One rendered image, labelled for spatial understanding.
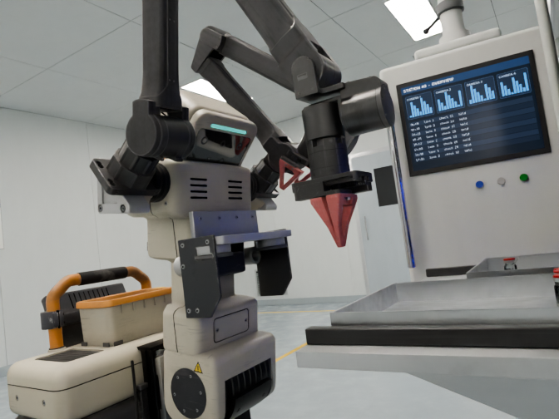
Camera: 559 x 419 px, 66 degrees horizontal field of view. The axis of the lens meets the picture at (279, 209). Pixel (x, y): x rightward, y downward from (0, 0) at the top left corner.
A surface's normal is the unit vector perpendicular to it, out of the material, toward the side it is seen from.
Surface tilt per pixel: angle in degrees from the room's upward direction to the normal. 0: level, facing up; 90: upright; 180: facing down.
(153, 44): 95
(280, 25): 83
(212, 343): 98
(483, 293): 90
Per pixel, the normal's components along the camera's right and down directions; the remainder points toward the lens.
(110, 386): 0.82, -0.15
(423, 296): -0.54, 0.00
